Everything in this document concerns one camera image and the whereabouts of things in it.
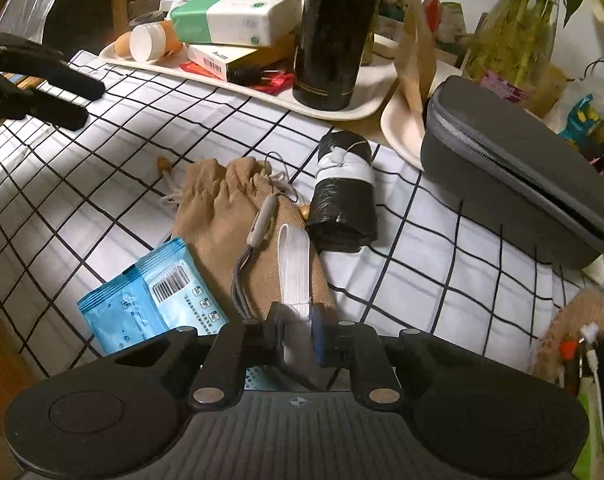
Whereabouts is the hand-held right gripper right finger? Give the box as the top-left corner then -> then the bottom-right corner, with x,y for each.
309,305 -> 482,408

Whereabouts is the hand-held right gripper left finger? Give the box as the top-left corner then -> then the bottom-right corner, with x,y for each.
114,302 -> 290,408

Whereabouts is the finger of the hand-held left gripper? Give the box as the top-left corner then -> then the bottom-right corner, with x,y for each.
0,34 -> 106,101
0,67 -> 89,131

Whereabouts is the white elastic strap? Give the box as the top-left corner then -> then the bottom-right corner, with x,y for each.
277,224 -> 315,366

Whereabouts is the blue wet wipe packet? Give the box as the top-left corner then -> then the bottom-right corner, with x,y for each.
77,239 -> 283,391

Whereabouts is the brown egg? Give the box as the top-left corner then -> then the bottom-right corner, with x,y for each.
114,30 -> 135,58

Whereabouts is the white cap orange bottle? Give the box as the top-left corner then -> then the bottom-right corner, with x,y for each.
129,20 -> 185,63

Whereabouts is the white black checked tablecloth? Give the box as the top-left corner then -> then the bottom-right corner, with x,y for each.
0,50 -> 582,391

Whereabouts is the black tape roll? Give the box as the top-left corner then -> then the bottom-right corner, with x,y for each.
129,10 -> 165,28

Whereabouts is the black trash bag roll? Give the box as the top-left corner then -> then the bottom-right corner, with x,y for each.
304,130 -> 379,253

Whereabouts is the white red flat box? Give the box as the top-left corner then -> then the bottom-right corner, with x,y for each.
187,42 -> 247,82

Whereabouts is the green white tissue box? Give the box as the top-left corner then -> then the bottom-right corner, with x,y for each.
169,0 -> 303,48

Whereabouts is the beige serving tray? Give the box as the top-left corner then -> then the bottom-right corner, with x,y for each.
381,60 -> 462,171

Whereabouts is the white serving tray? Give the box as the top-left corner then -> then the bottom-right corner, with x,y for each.
98,35 -> 397,122

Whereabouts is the red wrapper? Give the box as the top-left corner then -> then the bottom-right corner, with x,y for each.
264,71 -> 295,94

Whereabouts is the grey zip case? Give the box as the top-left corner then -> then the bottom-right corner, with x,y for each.
421,75 -> 604,271

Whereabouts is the black thermos bottle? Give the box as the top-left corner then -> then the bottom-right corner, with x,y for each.
292,0 -> 389,111

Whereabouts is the green packet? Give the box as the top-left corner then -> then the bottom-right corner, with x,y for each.
574,375 -> 604,480

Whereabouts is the blue green toy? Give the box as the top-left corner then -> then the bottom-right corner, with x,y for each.
559,94 -> 602,141

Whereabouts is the clear glass vase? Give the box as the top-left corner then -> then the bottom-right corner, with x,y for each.
469,0 -> 565,93

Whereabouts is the grey lanyard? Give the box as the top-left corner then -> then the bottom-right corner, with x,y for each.
230,194 -> 280,321

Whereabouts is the beige drawstring pouch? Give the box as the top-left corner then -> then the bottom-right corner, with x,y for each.
156,156 -> 335,321

